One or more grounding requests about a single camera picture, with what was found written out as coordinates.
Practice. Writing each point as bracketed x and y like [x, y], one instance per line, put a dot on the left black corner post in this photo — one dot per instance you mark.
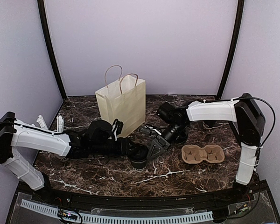
[49, 46]

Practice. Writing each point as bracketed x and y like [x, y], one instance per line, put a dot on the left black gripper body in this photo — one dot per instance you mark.
[122, 150]

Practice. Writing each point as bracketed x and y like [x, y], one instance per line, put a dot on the cream paper bag with handles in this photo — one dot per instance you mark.
[125, 100]

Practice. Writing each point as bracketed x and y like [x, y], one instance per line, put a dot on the black front frame rail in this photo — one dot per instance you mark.
[197, 201]

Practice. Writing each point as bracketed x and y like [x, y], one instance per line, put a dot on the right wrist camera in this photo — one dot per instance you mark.
[150, 130]

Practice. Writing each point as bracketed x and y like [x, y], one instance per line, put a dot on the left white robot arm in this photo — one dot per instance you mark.
[100, 138]

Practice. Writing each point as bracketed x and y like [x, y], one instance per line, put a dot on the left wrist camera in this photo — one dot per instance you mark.
[117, 128]

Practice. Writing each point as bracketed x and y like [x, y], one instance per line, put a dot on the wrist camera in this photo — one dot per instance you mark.
[117, 128]
[150, 130]

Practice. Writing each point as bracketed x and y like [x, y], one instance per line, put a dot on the white cup holding straws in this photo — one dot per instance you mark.
[63, 159]

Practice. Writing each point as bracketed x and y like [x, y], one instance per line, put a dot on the grey slotted cable duct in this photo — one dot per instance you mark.
[105, 216]

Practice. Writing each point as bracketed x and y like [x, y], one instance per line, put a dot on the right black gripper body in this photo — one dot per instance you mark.
[163, 142]

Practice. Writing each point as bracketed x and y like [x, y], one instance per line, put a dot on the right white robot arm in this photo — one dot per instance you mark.
[244, 111]

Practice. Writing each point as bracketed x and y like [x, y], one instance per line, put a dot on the right black corner post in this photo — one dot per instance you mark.
[232, 48]

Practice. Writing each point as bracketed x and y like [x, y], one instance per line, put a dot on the brown pulp cup carrier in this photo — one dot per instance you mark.
[193, 154]

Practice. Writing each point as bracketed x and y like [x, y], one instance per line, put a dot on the black corner post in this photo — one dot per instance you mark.
[49, 46]
[232, 48]

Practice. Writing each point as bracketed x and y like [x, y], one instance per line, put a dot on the stack of black coffee lids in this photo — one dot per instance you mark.
[181, 138]

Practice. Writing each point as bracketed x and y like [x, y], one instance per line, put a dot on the single black paper coffee cup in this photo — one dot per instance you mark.
[139, 165]

